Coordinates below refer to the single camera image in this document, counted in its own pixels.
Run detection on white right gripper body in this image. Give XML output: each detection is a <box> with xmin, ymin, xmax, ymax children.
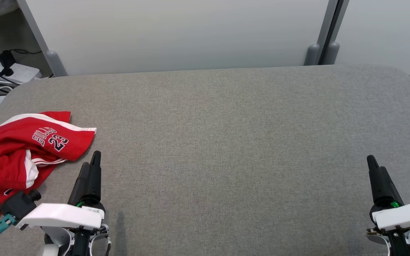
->
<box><xmin>369</xmin><ymin>202</ymin><xmax>410</xmax><ymax>231</ymax></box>

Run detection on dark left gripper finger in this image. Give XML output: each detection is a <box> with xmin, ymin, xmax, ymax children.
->
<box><xmin>85</xmin><ymin>151</ymin><xmax>102</xmax><ymax>204</ymax></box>
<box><xmin>68</xmin><ymin>162</ymin><xmax>91</xmax><ymax>207</ymax></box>

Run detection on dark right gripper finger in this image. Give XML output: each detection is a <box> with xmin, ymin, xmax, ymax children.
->
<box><xmin>379</xmin><ymin>166</ymin><xmax>405</xmax><ymax>208</ymax></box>
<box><xmin>366</xmin><ymin>155</ymin><xmax>387</xmax><ymax>207</ymax></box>

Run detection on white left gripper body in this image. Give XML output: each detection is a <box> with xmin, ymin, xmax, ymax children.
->
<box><xmin>16</xmin><ymin>198</ymin><xmax>106</xmax><ymax>231</ymax></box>

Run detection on red basketball shorts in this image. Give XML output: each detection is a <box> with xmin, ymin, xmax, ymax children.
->
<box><xmin>0</xmin><ymin>111</ymin><xmax>97</xmax><ymax>189</ymax></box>

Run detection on white power strip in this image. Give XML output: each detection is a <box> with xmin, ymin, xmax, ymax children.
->
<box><xmin>0</xmin><ymin>60</ymin><xmax>43</xmax><ymax>85</ymax></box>

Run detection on black plug adapter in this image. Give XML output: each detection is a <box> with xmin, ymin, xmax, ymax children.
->
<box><xmin>0</xmin><ymin>50</ymin><xmax>16</xmax><ymax>77</ymax></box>

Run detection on grey partition post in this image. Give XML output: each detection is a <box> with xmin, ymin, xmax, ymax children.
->
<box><xmin>321</xmin><ymin>0</ymin><xmax>349</xmax><ymax>65</ymax></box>
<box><xmin>16</xmin><ymin>0</ymin><xmax>68</xmax><ymax>77</ymax></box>
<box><xmin>304</xmin><ymin>0</ymin><xmax>339</xmax><ymax>66</ymax></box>

